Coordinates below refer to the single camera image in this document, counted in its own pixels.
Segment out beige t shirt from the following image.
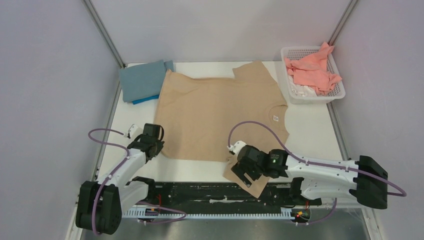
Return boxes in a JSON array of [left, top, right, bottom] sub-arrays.
[[154, 61, 289, 198]]

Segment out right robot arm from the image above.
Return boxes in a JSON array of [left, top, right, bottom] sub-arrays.
[[228, 141, 388, 210]]

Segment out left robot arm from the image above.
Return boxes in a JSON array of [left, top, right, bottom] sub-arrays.
[[75, 123, 165, 235]]

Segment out bright blue folded t shirt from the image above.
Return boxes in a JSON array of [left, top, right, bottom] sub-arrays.
[[132, 94, 160, 105]]

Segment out grey-blue folded t shirt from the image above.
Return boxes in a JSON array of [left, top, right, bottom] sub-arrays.
[[118, 60, 174, 103]]

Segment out white t shirt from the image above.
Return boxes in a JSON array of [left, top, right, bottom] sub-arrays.
[[288, 75, 318, 97]]

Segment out white plastic laundry basket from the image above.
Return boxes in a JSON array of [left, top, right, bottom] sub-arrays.
[[280, 46, 346, 104]]

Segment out pink t shirt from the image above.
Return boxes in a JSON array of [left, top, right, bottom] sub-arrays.
[[284, 42, 342, 96]]

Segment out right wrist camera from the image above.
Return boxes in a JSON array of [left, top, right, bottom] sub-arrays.
[[227, 140, 247, 155]]

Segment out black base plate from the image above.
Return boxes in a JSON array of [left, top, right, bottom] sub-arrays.
[[145, 182, 322, 214]]

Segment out white cable duct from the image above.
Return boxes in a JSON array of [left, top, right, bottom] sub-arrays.
[[122, 206, 307, 221]]

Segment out aluminium frame rail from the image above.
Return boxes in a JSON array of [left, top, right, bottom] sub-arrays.
[[81, 0, 126, 69]]

